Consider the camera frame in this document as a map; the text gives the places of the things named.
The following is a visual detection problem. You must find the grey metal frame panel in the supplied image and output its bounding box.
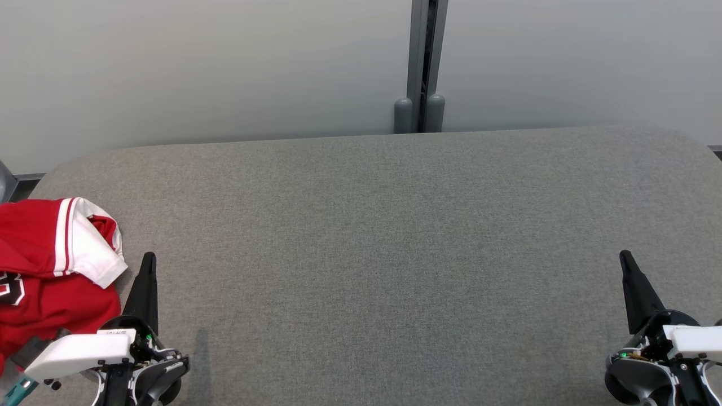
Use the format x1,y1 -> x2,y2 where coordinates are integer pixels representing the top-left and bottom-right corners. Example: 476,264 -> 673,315
0,161 -> 17,202

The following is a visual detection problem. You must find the grey cylinder post cap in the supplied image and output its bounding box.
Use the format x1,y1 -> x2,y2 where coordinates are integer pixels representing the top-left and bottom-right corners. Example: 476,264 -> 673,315
424,94 -> 446,133
394,98 -> 414,134

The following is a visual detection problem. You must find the grey metal partition post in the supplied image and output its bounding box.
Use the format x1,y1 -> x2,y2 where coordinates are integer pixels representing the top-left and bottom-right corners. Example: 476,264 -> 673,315
407,0 -> 449,133

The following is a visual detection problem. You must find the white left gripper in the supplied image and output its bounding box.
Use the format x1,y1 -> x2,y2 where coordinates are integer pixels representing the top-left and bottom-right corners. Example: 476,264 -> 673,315
25,252 -> 164,381

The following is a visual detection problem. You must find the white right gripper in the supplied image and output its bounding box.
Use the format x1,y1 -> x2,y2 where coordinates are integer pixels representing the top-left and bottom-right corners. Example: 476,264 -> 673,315
619,250 -> 722,361

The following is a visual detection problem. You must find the teal left camera connector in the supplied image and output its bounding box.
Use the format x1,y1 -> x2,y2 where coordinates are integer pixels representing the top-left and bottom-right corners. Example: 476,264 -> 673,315
0,377 -> 39,406

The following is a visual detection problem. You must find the red jersey with white sleeves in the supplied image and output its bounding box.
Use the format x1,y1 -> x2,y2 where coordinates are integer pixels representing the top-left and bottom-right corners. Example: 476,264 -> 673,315
0,197 -> 129,376

